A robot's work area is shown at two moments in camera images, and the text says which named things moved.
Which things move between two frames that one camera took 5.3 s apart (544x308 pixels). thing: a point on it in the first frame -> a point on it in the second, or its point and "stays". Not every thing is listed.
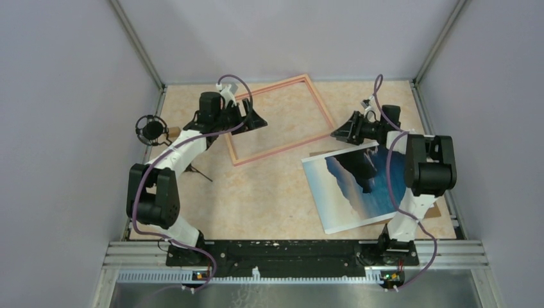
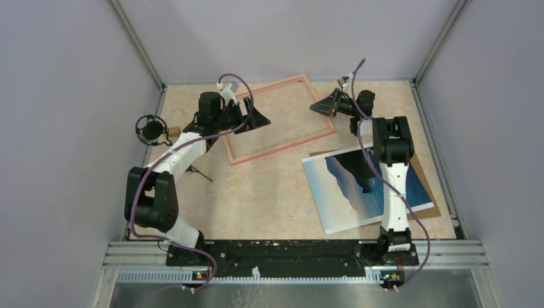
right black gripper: x=350 y=131 -> x=330 y=105
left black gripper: x=255 y=121 stays
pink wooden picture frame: x=271 y=88 stays
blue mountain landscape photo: x=350 y=187 stays
